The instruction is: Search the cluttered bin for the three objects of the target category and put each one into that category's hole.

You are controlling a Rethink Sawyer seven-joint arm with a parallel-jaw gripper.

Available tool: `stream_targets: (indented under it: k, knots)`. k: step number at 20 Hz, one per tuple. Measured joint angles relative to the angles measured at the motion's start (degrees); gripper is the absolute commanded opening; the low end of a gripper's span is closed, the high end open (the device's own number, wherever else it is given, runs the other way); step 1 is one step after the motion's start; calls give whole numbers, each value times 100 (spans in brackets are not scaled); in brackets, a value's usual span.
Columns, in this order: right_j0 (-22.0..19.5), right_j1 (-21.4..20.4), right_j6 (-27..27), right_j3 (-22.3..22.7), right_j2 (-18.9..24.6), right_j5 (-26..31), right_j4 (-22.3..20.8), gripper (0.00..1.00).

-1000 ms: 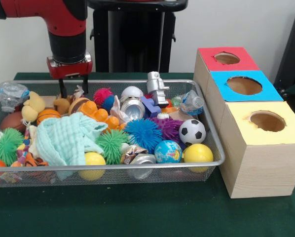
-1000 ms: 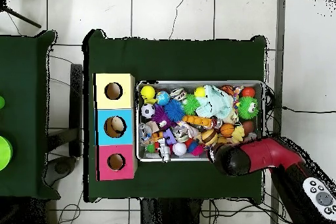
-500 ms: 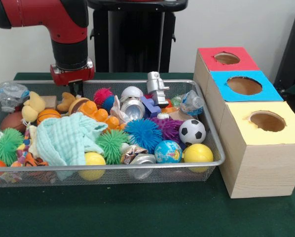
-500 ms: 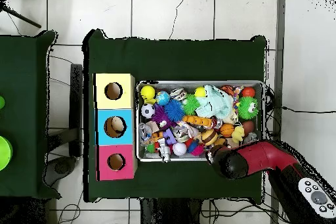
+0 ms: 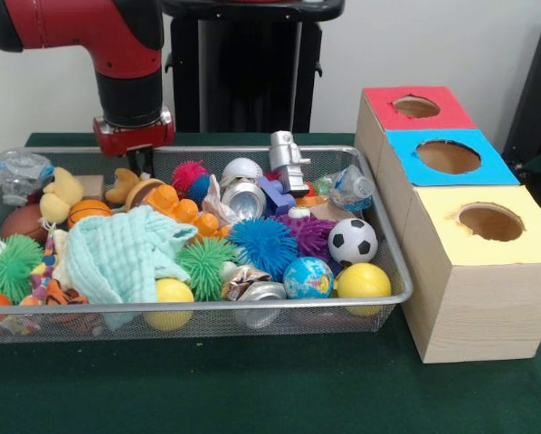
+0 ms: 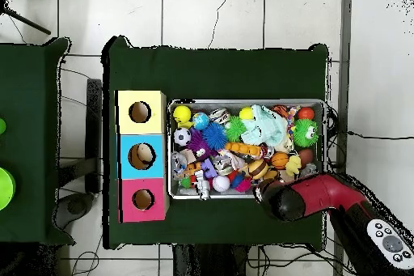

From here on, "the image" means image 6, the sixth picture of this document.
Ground clear mesh bin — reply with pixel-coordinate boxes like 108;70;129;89
167;98;329;200

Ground wooden box with three holes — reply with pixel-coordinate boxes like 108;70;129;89
114;89;171;225

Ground blue spiky ball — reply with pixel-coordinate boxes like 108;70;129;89
202;122;228;151

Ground small globe ball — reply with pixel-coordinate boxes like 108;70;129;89
192;113;210;131

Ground black and white soccer ball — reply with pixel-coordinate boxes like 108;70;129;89
173;128;192;147

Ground yellow ball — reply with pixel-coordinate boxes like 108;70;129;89
172;104;192;125
239;106;256;121

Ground orange bumpy toy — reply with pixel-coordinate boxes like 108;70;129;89
223;141;265;159

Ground silver toy robot figure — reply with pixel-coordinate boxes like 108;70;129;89
193;172;214;201

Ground mint green cloth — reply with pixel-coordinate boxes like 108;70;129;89
241;104;290;149

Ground dark green table cloth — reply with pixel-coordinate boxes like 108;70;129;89
102;35;331;251

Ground green spiky ball with eyes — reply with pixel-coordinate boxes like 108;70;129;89
292;117;320;147

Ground black upright panel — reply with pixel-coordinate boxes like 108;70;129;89
83;78;104;194

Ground green cloth side table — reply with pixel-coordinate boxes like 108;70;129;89
0;37;71;246

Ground bright green cup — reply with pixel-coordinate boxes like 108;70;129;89
0;166;17;212

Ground black tripod leg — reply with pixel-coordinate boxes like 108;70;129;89
0;0;53;36

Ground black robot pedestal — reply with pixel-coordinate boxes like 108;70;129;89
171;243;266;276

